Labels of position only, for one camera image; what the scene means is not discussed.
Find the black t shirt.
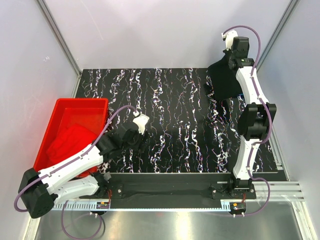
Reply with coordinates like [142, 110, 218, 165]
[207, 55, 243, 101]

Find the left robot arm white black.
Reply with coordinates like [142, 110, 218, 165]
[14, 111, 150, 219]

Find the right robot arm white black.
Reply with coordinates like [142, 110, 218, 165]
[222, 27, 277, 199]

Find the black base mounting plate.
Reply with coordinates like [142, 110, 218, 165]
[96, 173, 256, 211]

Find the red plastic bin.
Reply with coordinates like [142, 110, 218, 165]
[33, 98, 109, 172]

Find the red t shirt in bin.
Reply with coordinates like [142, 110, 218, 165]
[46, 124, 98, 165]

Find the left connector board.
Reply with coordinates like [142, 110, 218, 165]
[96, 200, 110, 209]

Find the connector board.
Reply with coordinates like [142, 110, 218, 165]
[230, 202, 247, 212]
[96, 200, 110, 209]

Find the right connector board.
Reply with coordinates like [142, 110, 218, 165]
[230, 202, 247, 212]

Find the white cable duct strip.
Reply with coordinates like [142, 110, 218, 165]
[53, 200, 231, 212]

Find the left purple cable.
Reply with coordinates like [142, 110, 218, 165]
[13, 104, 138, 238]

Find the left aluminium frame post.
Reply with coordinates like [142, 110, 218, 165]
[35, 0, 82, 77]

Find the aluminium frame post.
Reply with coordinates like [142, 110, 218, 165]
[256, 0, 300, 72]
[35, 0, 82, 77]

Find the right aluminium frame post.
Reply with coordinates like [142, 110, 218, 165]
[256, 0, 300, 72]

